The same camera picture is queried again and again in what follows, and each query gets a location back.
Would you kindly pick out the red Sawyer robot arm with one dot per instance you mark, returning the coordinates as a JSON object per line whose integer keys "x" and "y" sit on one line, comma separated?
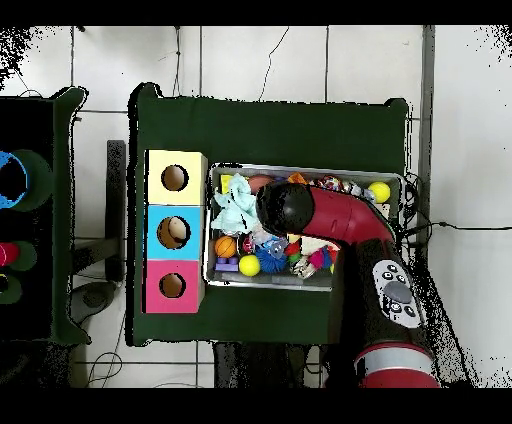
{"x": 344, "y": 216}

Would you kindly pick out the wooden box with three holes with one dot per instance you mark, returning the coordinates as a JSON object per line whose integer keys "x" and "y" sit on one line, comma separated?
{"x": 192, "y": 192}

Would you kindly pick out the mint green cloth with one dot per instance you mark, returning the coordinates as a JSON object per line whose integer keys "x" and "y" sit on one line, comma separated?
{"x": 236, "y": 208}

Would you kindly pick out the orange mini basketball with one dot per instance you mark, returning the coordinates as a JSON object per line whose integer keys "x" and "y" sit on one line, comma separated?
{"x": 225, "y": 246}

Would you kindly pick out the orange plastic compartment tray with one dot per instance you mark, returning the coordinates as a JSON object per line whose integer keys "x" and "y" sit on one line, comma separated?
{"x": 296, "y": 178}

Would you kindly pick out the yellow ball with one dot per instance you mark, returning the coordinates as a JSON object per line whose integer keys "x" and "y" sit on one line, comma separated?
{"x": 249, "y": 265}
{"x": 378, "y": 192}

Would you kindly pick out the cream fluffy cloth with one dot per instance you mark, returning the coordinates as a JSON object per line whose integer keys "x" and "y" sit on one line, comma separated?
{"x": 316, "y": 244}

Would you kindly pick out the dark green tablecloth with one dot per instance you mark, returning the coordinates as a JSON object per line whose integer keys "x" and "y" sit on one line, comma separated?
{"x": 62, "y": 120}
{"x": 260, "y": 132}

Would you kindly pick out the red cup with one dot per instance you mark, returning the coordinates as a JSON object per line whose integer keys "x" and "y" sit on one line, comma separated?
{"x": 8, "y": 254}

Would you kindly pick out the blue bowl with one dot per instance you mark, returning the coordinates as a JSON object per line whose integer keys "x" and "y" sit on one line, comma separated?
{"x": 4, "y": 200}

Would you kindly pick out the small yellow object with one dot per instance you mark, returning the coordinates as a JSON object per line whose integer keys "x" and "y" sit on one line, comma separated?
{"x": 2, "y": 276}

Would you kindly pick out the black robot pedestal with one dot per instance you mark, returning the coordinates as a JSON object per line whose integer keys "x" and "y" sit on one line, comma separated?
{"x": 256, "y": 364}

